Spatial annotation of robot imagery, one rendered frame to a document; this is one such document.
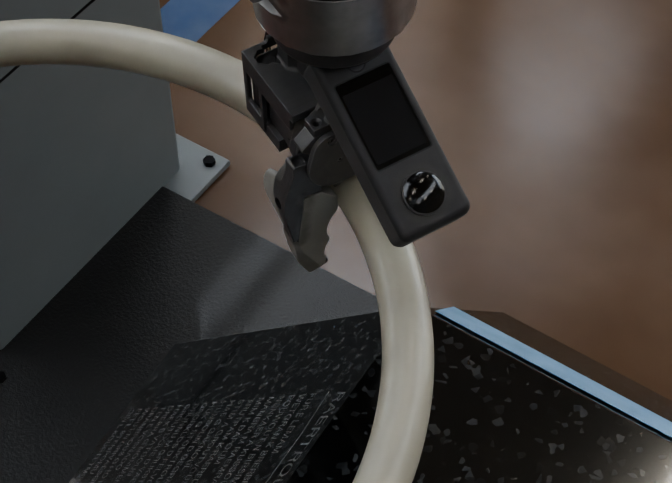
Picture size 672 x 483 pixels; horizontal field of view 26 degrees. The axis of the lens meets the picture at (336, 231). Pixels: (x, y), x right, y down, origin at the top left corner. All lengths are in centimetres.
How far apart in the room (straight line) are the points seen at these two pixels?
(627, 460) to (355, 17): 35
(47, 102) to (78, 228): 25
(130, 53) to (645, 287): 122
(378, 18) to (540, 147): 145
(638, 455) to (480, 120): 133
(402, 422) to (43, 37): 36
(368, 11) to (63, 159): 116
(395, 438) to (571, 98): 152
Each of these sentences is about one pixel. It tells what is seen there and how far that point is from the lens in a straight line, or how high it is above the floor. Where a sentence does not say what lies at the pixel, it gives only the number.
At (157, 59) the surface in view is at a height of 94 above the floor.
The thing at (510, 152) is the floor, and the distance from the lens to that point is 219.
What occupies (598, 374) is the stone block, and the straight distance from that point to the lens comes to 104.
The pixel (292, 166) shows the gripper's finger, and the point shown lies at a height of 97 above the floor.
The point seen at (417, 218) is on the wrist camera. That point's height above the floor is 99.
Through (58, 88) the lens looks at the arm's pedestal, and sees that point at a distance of 181.
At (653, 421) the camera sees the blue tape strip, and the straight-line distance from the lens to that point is 98.
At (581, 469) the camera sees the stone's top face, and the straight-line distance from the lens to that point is 93.
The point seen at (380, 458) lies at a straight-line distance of 79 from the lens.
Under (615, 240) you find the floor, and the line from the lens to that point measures 210.
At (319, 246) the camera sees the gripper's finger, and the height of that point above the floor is 89.
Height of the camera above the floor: 160
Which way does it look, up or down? 51 degrees down
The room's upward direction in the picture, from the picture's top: straight up
